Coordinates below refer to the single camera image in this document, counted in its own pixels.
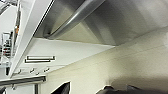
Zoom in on tall white drawer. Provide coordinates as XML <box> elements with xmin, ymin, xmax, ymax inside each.
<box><xmin>19</xmin><ymin>37</ymin><xmax>116</xmax><ymax>73</ymax></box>

